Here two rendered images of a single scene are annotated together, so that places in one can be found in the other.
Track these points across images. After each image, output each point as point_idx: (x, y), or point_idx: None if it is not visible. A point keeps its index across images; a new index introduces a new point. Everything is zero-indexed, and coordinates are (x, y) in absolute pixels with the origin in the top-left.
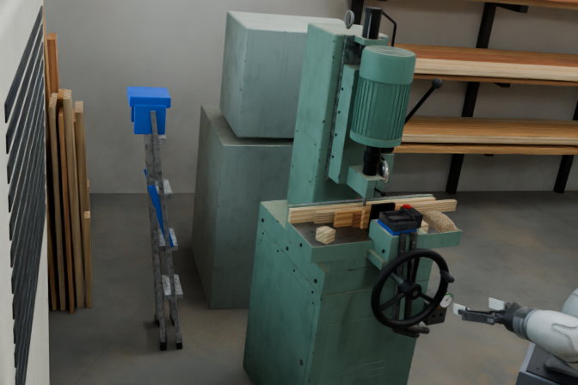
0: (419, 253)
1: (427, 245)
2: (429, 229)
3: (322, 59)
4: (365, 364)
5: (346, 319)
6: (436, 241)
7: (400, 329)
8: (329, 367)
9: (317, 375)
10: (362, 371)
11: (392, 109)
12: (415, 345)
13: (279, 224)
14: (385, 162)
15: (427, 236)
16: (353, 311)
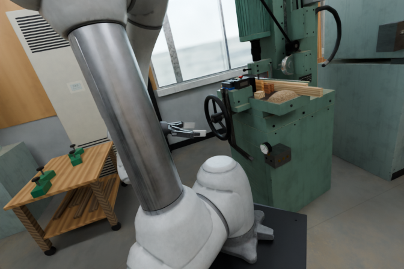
0: (210, 96)
1: (258, 107)
2: (266, 98)
3: None
4: (247, 164)
5: (235, 132)
6: (263, 107)
7: (231, 144)
8: (235, 154)
9: (233, 154)
10: (247, 167)
11: (238, 16)
12: (270, 175)
13: None
14: (284, 57)
15: (257, 101)
16: (237, 131)
